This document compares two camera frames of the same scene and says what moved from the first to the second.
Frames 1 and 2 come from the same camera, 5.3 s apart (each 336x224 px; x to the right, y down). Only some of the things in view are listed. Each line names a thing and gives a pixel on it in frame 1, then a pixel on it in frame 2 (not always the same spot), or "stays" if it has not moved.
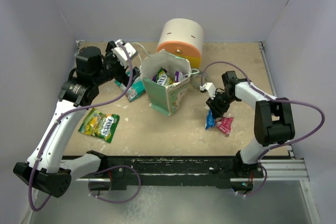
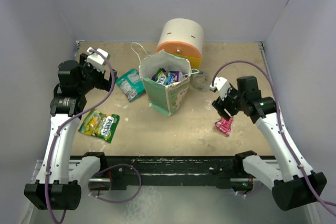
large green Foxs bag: x=101 y=125 stays
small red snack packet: x=224 y=124 stays
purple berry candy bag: x=179 y=76 stays
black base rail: x=117 y=171 stays
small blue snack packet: x=210 y=120 -> x=171 y=77
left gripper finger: x=111 y=44 -> x=83 y=57
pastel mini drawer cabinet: x=183 y=37 stays
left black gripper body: x=114 y=70 -> x=92 y=77
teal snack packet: x=137 y=91 stays
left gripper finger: x=136 y=72 -> x=107 y=83
